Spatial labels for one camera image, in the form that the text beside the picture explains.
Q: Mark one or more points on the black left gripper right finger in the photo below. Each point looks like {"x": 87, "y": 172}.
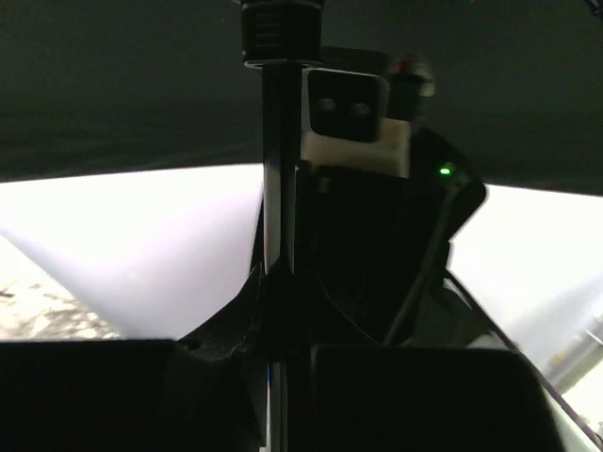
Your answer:
{"x": 352, "y": 394}

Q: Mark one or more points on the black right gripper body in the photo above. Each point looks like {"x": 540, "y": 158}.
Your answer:
{"x": 377, "y": 224}

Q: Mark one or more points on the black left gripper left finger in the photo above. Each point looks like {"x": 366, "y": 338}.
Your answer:
{"x": 193, "y": 394}

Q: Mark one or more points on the pink folding umbrella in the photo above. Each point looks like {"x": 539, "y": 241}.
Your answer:
{"x": 151, "y": 150}

